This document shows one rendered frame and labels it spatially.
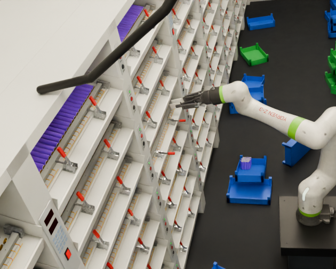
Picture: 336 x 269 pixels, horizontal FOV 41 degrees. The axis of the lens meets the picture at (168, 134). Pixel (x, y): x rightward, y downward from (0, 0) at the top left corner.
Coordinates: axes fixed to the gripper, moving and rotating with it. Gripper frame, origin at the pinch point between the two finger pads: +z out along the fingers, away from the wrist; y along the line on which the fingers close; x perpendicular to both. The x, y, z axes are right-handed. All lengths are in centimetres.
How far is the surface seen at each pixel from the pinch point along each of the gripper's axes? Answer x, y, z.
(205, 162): 82, -44, 19
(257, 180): 96, -34, -17
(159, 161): 7.7, 38.2, 3.4
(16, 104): -74, 103, -4
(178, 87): -3.2, -10.8, 0.1
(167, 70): -15.6, -10.4, 1.7
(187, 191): 60, 7, 14
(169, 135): 8.0, 17.1, 2.9
